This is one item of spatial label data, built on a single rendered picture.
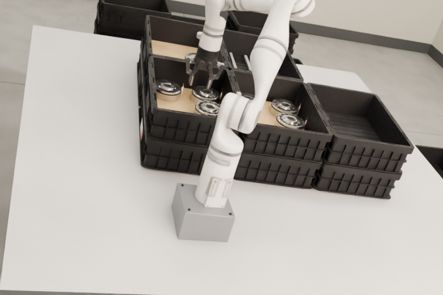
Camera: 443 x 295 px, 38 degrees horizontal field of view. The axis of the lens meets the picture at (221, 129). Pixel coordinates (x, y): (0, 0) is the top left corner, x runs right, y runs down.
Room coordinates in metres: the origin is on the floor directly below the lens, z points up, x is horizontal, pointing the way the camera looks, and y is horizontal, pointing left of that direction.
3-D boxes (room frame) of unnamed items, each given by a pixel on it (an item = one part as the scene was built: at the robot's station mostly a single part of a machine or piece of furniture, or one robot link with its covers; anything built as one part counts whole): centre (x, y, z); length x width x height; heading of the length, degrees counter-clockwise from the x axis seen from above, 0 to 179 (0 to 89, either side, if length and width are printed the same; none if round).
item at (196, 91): (2.07, 0.09, 0.86); 0.10 x 0.10 x 0.01
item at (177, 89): (2.03, 0.23, 0.86); 0.10 x 0.10 x 0.01
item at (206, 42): (2.08, 0.12, 1.07); 0.11 x 0.09 x 0.06; 11
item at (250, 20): (3.84, -0.07, 0.37); 0.40 x 0.30 x 0.45; 109
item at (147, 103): (1.95, 0.12, 0.87); 0.40 x 0.30 x 0.11; 15
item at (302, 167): (2.03, -0.16, 0.76); 0.40 x 0.30 x 0.12; 15
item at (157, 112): (1.95, 0.12, 0.92); 0.40 x 0.30 x 0.02; 15
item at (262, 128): (2.03, -0.16, 0.92); 0.40 x 0.30 x 0.02; 15
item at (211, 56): (2.07, 0.12, 1.00); 0.08 x 0.08 x 0.09
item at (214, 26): (2.06, 0.12, 1.16); 0.09 x 0.07 x 0.15; 142
